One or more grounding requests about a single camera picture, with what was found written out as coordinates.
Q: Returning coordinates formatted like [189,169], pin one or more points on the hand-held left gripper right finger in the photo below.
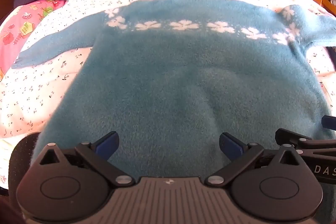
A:
[231,144]

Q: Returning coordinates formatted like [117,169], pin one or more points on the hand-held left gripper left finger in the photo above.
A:
[108,144]

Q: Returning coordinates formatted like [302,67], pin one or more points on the white cherry-print blanket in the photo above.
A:
[39,82]

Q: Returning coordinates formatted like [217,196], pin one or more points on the blue flower-pattern sweater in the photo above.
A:
[168,82]

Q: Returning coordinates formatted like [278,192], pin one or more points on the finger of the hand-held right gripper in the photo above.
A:
[329,123]
[288,136]

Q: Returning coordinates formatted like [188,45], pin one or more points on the black dotted cloth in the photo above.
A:
[22,150]

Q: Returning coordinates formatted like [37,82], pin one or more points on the pink printed blanket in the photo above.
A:
[15,29]

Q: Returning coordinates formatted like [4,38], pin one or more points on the dark red cloth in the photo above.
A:
[5,211]

